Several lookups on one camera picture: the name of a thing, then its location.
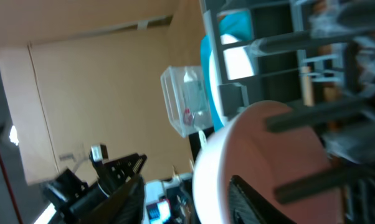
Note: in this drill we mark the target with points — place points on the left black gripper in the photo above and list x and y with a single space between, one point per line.
112 175

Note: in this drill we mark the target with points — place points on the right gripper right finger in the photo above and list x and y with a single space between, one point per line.
247 206

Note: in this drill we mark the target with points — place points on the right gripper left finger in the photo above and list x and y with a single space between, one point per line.
124 206

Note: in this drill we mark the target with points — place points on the pink small bowl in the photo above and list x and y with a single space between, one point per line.
265 161

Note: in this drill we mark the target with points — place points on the red snack wrapper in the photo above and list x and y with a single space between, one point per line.
188 117

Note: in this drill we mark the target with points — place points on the white napkin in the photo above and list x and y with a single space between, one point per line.
191 75

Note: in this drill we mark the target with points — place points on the pink round plate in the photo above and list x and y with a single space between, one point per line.
238 66

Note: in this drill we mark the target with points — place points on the wooden chopstick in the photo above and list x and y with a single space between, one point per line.
306 84

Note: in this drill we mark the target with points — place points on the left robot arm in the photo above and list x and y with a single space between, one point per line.
73 198

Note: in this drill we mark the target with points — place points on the grey dishwasher rack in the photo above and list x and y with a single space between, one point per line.
336 39

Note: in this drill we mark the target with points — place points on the clear plastic bin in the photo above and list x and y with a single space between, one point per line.
179 95

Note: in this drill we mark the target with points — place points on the teal serving tray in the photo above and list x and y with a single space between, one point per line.
236 25

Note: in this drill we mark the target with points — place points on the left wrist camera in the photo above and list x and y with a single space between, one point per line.
99 152

